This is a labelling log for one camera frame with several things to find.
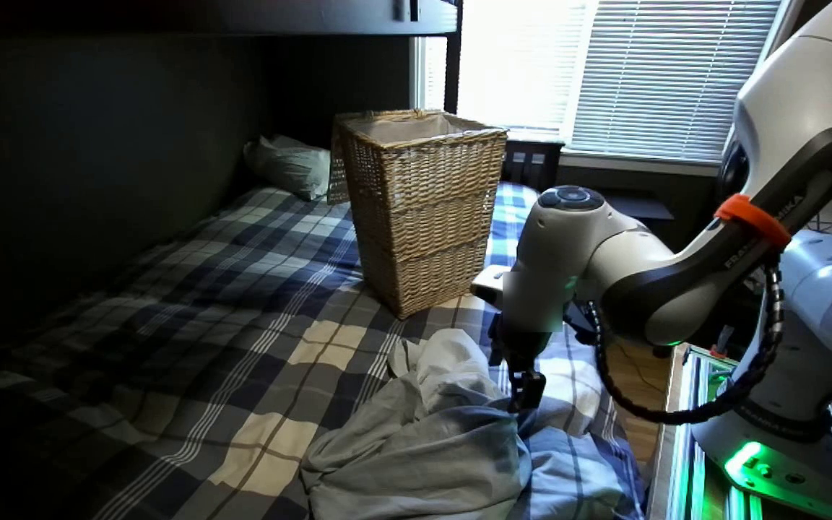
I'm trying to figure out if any dark bunk bed frame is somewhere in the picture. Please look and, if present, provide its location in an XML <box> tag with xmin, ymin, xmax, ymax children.
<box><xmin>0</xmin><ymin>0</ymin><xmax>465</xmax><ymax>116</ymax></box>

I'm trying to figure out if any small light grey cloth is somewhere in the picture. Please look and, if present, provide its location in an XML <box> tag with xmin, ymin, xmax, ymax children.
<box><xmin>385</xmin><ymin>327</ymin><xmax>501</xmax><ymax>409</ymax></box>

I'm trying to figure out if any blue plaid bed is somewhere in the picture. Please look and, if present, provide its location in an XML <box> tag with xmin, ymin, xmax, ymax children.
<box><xmin>0</xmin><ymin>183</ymin><xmax>651</xmax><ymax>520</ymax></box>

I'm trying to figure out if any wicker laundry basket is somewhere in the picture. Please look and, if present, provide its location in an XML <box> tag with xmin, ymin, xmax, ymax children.
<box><xmin>331</xmin><ymin>106</ymin><xmax>511</xmax><ymax>321</ymax></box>

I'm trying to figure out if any crumpled grey pillow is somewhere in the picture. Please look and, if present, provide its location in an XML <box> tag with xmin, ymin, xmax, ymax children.
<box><xmin>240</xmin><ymin>133</ymin><xmax>335</xmax><ymax>206</ymax></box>

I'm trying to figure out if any black nightstand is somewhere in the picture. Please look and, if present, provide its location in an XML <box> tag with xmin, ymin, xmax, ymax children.
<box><xmin>501</xmin><ymin>133</ymin><xmax>570</xmax><ymax>196</ymax></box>

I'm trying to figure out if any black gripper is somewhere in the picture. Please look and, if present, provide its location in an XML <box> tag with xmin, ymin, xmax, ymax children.
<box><xmin>488</xmin><ymin>311</ymin><xmax>565</xmax><ymax>417</ymax></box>

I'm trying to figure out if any metal robot mounting platform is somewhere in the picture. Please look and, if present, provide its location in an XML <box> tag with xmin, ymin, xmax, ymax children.
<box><xmin>647</xmin><ymin>341</ymin><xmax>832</xmax><ymax>520</ymax></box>

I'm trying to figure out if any large grey cloth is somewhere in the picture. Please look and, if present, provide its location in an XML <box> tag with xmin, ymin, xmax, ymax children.
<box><xmin>297</xmin><ymin>378</ymin><xmax>536</xmax><ymax>520</ymax></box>

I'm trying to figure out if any black corrugated cable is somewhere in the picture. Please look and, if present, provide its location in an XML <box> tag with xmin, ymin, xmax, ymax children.
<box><xmin>588</xmin><ymin>262</ymin><xmax>787</xmax><ymax>427</ymax></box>

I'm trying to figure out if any orange velcro strap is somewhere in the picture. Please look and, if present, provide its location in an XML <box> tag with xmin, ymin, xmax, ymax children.
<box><xmin>713</xmin><ymin>193</ymin><xmax>794</xmax><ymax>253</ymax></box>

